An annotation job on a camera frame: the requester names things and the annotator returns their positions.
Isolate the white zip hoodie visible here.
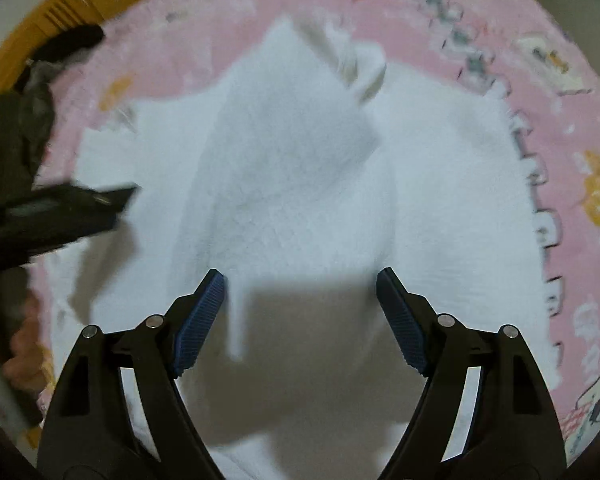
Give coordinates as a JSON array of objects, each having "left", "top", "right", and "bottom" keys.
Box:
[{"left": 48, "top": 18, "right": 559, "bottom": 479}]

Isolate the person's left hand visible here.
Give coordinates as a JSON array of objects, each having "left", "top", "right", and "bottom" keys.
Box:
[{"left": 1, "top": 289, "right": 48, "bottom": 402}]

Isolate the dark olive jacket pile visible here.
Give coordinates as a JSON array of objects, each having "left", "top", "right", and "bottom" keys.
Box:
[{"left": 0, "top": 61, "right": 60, "bottom": 201}]

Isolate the black garment on headboard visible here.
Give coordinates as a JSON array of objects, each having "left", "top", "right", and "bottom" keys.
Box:
[{"left": 29, "top": 24, "right": 105, "bottom": 63}]

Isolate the wooden headboard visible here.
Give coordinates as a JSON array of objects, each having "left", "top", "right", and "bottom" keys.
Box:
[{"left": 0, "top": 0, "right": 102, "bottom": 93}]

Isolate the pink patterned bed blanket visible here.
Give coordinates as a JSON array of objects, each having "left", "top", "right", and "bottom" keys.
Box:
[{"left": 38, "top": 0, "right": 600, "bottom": 462}]

